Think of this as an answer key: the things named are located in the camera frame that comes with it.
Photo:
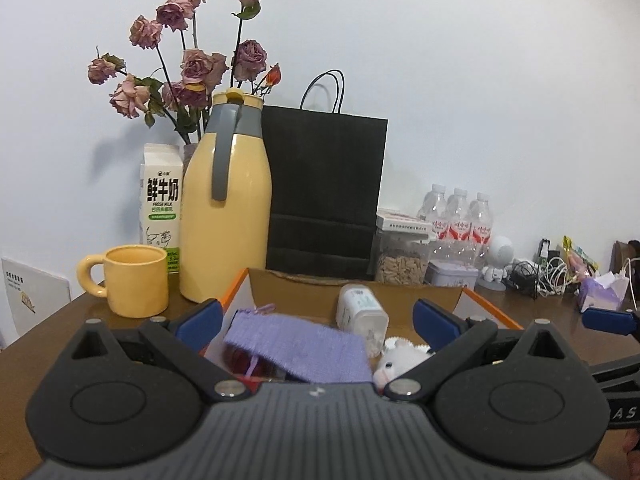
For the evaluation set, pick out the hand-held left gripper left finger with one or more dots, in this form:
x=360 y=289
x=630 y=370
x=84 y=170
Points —
x=202 y=322

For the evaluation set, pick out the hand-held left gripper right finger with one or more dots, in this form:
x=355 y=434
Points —
x=435 y=325

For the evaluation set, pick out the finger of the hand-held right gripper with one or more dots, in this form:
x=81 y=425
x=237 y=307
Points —
x=607 y=321
x=620 y=375

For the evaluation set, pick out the white and yellow plush alpaca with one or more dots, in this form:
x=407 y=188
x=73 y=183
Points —
x=400 y=362

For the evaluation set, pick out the red rose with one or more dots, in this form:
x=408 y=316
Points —
x=240 y=362

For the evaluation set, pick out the clear plastic jar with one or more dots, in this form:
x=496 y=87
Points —
x=362 y=315

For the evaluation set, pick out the purple knitted pouch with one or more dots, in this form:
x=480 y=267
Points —
x=300 y=350

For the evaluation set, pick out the orange cardboard box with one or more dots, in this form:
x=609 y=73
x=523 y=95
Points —
x=300 y=295

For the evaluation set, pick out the purple tissue pack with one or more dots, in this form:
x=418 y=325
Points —
x=602 y=292

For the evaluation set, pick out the grey printed tin box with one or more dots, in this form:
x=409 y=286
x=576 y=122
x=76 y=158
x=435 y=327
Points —
x=452 y=275

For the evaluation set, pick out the dark brown bag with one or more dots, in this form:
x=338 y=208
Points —
x=627 y=255

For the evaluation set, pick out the colourful snack packet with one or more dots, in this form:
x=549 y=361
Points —
x=577 y=257

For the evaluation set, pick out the clear seed container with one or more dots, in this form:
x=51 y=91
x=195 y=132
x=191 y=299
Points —
x=400 y=260

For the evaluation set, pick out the yellow ceramic mug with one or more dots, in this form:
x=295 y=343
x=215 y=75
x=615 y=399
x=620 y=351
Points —
x=137 y=282

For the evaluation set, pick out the white robot speaker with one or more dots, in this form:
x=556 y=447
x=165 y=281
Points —
x=497 y=260

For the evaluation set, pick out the yellow thermos jug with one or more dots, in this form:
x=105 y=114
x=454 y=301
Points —
x=240 y=240

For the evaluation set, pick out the black power adapter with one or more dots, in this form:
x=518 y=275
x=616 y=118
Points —
x=549 y=250

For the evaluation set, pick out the white milk carton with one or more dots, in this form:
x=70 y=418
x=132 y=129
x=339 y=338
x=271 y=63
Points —
x=160 y=210

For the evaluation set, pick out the purple flower vase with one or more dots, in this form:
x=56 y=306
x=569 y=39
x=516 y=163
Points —
x=190 y=157

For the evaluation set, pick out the white paper box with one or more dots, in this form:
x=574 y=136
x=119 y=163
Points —
x=32 y=300

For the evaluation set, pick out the black paper bag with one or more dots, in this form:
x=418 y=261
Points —
x=325 y=185

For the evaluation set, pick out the dried pink rose bouquet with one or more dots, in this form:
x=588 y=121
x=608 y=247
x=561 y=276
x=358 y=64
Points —
x=195 y=70

